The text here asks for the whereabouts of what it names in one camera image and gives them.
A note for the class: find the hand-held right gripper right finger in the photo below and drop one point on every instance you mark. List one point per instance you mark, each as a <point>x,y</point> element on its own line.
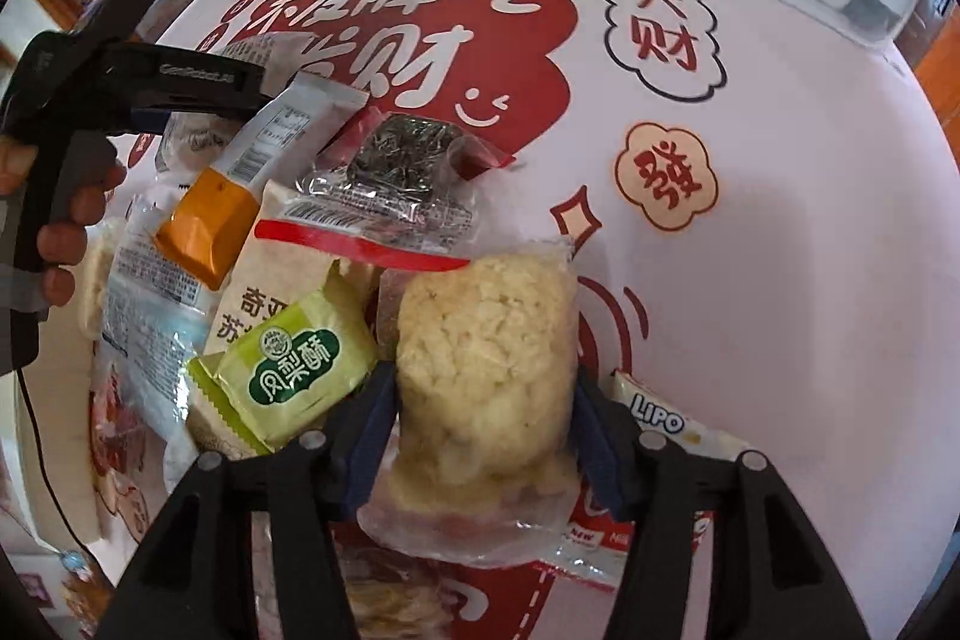
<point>592,441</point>

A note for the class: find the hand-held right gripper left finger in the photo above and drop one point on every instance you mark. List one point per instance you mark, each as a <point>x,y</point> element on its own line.
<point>375,434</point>

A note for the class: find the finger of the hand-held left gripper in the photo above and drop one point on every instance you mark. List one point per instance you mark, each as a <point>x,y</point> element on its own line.
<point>262,94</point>

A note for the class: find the clear puffed rice cake packet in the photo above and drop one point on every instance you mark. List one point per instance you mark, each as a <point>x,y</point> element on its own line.
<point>480,370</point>
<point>97,280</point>

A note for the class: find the orange and white snack packet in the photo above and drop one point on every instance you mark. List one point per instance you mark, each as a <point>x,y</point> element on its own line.
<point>202,220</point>

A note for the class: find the cream cracker packet red stripe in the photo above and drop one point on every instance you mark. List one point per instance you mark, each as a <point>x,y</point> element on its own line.
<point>300,250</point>

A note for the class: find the person's left hand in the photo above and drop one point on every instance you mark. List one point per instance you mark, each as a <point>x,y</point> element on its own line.
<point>82,212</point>

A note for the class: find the white cream biscuit packet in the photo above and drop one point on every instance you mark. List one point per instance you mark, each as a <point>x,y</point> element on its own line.
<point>675,419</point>

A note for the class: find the green pineapple cake packet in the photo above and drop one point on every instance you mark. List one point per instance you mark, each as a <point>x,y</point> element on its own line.
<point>292,362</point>

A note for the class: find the clear packet of dark snack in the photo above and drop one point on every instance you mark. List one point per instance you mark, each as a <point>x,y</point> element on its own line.
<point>397,153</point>

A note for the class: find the clear packet of yellow crisps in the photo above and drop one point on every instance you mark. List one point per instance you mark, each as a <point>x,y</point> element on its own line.
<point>390,606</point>

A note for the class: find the clear blue-printed snack packet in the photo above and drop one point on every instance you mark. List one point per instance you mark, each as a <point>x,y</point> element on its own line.
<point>150,295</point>

